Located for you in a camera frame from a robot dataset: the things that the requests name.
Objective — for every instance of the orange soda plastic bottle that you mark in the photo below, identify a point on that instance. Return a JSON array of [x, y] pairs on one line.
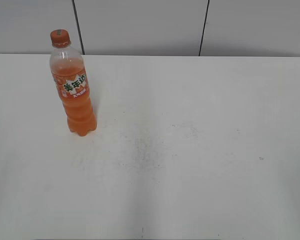
[[69, 74]]

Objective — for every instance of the orange bottle cap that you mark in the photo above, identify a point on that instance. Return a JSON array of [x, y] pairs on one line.
[[60, 38]]

